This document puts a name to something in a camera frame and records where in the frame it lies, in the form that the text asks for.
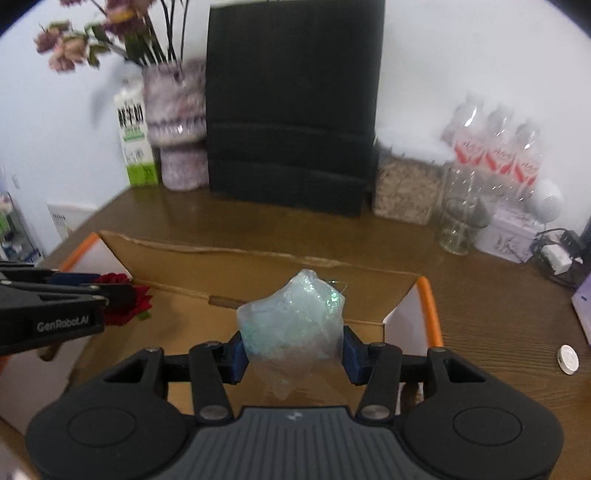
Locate iridescent plastic wrap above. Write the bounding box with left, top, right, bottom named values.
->
left=236, top=269, right=346, bottom=400

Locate red artificial rose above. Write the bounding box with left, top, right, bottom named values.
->
left=93, top=273, right=152, bottom=326

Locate orange pumpkin cardboard box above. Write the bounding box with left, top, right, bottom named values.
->
left=1, top=232, right=443, bottom=432

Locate clear container of pellets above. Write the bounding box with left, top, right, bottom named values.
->
left=372, top=130, right=452, bottom=226

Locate small white round lid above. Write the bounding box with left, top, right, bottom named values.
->
left=557, top=344, right=580, bottom=375

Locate empty drinking glass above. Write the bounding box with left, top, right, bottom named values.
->
left=438, top=164, right=494, bottom=256

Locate white charger plug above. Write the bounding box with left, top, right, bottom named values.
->
left=541, top=244, right=572, bottom=275

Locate green white milk carton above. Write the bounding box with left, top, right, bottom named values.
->
left=114, top=76, right=159, bottom=187

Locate black power strip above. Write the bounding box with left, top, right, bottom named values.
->
left=530, top=228, right=590, bottom=291

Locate white round speaker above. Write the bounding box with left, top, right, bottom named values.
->
left=527, top=179, right=564, bottom=224

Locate middle water bottle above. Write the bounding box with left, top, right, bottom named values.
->
left=481, top=104, right=515, bottom=204

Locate water bottle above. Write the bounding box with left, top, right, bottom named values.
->
left=507, top=119, right=543, bottom=207
left=441, top=93, right=487, bottom=171
left=481, top=104, right=515, bottom=204

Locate right water bottle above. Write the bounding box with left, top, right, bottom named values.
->
left=507, top=119, right=543, bottom=207

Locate left water bottle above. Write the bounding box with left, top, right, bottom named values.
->
left=441, top=93, right=487, bottom=171

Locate purple textured vase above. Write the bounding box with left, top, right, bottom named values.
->
left=143, top=59, right=208, bottom=191

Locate dried pink rose bouquet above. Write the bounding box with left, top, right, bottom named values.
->
left=34, top=0, right=190, bottom=73

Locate black paper shopping bag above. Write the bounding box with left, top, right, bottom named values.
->
left=205, top=1, right=385, bottom=216

